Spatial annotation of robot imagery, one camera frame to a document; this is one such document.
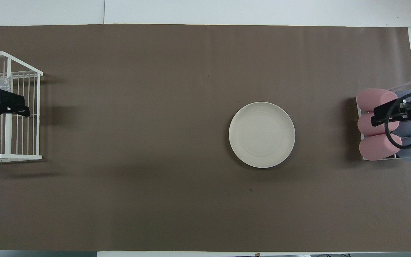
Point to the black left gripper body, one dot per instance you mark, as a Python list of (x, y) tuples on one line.
[(5, 101)]

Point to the cream round plate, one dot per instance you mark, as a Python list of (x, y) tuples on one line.
[(262, 135)]

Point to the pink plastic cup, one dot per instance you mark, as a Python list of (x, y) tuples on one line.
[(373, 98), (366, 126), (380, 148)]

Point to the brown paper table mat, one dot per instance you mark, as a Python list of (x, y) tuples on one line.
[(137, 196)]

